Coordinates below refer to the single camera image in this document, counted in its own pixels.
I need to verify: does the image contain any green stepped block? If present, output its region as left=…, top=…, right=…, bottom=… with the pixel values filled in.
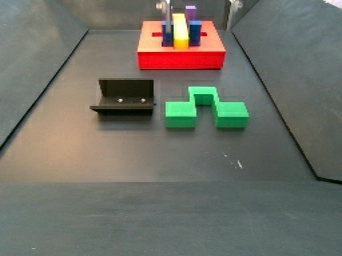
left=165, top=86, right=250, bottom=129

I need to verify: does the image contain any black angle fixture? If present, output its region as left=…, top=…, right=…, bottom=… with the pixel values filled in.
left=90, top=78, right=155, bottom=113

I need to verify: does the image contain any red base board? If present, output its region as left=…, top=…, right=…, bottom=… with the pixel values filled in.
left=137, top=21, right=226, bottom=70

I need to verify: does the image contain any yellow arch bar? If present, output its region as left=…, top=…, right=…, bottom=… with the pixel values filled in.
left=173, top=13, right=190, bottom=49

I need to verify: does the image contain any blue post right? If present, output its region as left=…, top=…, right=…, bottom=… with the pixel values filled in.
left=162, top=21, right=174, bottom=47

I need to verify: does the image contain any blue post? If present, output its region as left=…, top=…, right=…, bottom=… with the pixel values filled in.
left=162, top=21, right=174, bottom=47
left=189, top=20, right=202, bottom=46

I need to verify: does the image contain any blue post left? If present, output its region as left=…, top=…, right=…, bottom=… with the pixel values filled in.
left=189, top=20, right=202, bottom=46

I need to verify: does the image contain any purple post left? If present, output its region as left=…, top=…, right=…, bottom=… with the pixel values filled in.
left=185, top=5, right=197, bottom=21

